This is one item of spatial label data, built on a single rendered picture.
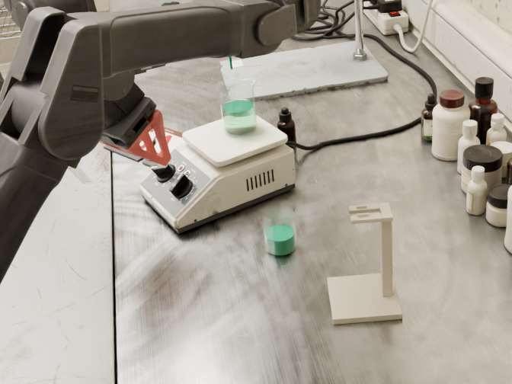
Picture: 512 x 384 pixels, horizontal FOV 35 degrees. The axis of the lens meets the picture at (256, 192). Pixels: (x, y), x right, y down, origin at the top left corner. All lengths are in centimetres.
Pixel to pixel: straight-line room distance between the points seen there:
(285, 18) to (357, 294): 33
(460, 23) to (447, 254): 57
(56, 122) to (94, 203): 51
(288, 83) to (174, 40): 72
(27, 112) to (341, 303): 43
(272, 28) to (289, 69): 70
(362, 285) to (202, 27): 37
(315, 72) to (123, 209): 53
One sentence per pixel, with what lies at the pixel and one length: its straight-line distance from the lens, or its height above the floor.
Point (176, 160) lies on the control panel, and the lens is 119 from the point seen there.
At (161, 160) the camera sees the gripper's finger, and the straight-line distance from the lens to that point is 107.
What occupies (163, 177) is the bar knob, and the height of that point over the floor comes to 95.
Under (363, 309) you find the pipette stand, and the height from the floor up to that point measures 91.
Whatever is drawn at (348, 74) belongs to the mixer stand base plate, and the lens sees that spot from 154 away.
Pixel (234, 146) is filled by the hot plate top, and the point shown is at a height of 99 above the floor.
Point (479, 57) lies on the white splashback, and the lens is 143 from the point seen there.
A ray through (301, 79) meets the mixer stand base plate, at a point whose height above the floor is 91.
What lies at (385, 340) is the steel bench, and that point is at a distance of 93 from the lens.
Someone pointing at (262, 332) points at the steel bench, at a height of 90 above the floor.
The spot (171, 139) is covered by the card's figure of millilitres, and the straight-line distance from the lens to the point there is 132.
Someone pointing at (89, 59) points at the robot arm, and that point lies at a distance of 75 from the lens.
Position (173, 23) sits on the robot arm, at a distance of 82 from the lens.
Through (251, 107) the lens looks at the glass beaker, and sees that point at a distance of 116.
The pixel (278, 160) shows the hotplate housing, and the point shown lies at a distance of 116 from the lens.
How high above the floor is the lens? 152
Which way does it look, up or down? 31 degrees down
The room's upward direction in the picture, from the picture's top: 6 degrees counter-clockwise
